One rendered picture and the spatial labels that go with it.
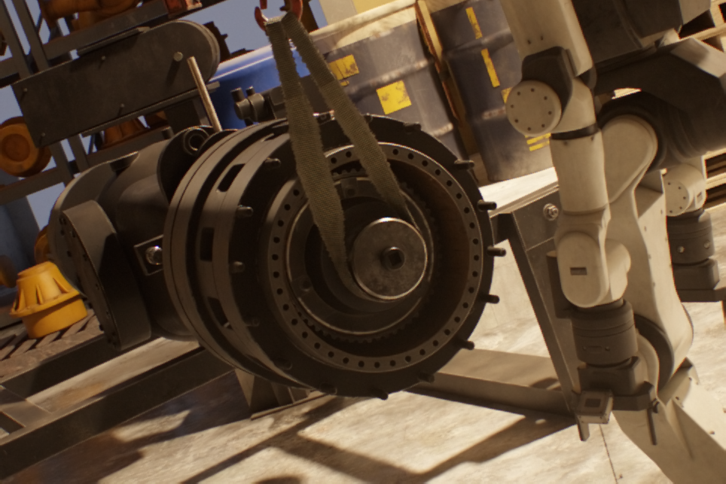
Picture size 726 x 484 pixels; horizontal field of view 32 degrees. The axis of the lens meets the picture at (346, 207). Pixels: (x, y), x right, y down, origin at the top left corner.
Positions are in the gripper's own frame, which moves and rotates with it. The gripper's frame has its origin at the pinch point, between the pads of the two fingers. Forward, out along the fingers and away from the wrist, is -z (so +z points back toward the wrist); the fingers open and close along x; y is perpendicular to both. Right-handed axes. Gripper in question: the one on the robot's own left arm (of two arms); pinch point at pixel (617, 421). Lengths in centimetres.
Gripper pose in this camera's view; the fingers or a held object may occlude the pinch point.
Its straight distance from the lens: 193.1
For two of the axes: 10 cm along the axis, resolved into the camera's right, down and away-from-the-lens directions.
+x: -8.5, 0.4, 5.2
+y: -4.9, 2.9, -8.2
